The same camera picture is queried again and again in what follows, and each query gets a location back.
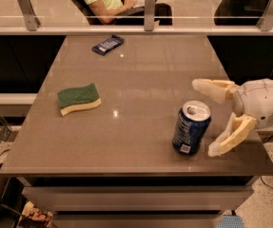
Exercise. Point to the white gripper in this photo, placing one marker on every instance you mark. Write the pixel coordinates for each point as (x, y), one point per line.
(259, 103)

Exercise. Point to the blue pepsi can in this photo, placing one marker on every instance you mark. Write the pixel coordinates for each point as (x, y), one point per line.
(193, 120)

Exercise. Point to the blue rxbar blueberry wrapper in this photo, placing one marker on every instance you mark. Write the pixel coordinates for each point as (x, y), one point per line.
(108, 45)

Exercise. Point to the blue perforated floor mat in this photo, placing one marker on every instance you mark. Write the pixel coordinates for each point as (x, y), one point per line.
(231, 222)

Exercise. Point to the green and yellow sponge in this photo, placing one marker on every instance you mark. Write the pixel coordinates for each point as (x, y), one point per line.
(78, 99)

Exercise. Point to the black office chair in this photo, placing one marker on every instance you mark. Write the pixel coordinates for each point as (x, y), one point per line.
(85, 10)

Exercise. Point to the upper table drawer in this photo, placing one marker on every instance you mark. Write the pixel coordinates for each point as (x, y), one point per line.
(139, 198)

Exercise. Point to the table drawer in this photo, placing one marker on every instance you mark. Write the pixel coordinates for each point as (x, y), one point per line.
(137, 221)
(139, 198)

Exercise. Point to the lower table drawer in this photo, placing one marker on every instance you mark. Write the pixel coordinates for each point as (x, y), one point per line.
(137, 221)

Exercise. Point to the snack box under table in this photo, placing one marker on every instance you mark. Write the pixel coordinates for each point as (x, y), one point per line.
(33, 217)

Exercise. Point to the glass partition panel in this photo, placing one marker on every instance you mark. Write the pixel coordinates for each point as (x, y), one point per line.
(67, 16)

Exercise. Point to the right metal glass bracket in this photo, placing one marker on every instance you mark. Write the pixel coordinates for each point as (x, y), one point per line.
(265, 22)

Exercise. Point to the left metal glass bracket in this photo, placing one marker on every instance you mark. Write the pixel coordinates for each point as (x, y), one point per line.
(32, 22)

